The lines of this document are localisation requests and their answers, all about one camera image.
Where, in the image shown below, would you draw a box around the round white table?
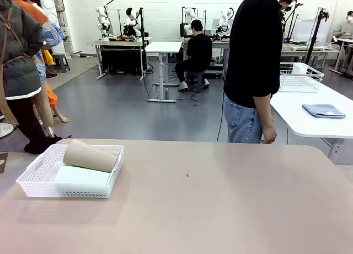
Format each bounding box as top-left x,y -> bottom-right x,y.
329,37 -> 353,76

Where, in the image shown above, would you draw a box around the person black shirt jeans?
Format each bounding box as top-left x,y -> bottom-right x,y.
222,0 -> 301,144

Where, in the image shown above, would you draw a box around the person dark green vest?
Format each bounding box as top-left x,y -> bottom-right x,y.
0,0 -> 63,155

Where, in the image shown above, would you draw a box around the brown cardboard piece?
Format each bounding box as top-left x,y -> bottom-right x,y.
0,152 -> 9,174

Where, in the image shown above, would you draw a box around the person with face mask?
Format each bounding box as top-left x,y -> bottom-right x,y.
333,10 -> 353,40

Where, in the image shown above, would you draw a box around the white tower air conditioner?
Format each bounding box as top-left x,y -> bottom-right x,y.
38,0 -> 67,56

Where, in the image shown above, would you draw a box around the black tripod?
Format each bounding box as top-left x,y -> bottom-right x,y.
304,7 -> 331,66

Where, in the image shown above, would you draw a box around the brown-top workbench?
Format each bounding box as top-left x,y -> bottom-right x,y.
87,37 -> 153,81

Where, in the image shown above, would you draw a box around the person black cap t-shirt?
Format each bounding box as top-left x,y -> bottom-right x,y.
174,19 -> 213,92

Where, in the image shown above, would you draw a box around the long grey workbench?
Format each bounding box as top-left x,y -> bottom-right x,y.
280,41 -> 343,62

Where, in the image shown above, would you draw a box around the person's right forearm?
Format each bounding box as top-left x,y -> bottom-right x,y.
252,93 -> 276,131

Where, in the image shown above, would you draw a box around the white height-adjustable desk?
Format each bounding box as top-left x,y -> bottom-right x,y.
145,41 -> 185,104

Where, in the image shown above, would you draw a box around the dark grey stool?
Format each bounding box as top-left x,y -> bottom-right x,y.
186,71 -> 207,94

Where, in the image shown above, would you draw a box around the figure orange blue clothes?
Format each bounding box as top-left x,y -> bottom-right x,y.
9,0 -> 69,124

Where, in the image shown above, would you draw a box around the white round fan base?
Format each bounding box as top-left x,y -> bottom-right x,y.
0,122 -> 15,139

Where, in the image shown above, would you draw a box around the blue folded towel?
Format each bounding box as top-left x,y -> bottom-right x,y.
301,103 -> 347,119

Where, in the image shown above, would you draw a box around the person's right hand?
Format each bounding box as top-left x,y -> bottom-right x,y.
260,124 -> 277,145

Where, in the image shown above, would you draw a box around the white wire dish rack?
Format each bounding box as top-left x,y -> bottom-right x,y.
278,62 -> 325,93

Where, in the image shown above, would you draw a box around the pale green cup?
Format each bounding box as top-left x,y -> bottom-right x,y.
54,165 -> 114,183

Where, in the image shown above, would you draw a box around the white cup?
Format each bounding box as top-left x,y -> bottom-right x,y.
292,62 -> 309,76

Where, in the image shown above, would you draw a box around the grey step stool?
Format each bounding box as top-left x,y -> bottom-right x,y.
51,54 -> 72,73

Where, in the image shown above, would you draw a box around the white perforated plastic basket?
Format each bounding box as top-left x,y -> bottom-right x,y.
15,144 -> 125,199

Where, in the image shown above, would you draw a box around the brown cardboard tube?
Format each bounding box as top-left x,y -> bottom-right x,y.
62,139 -> 122,174

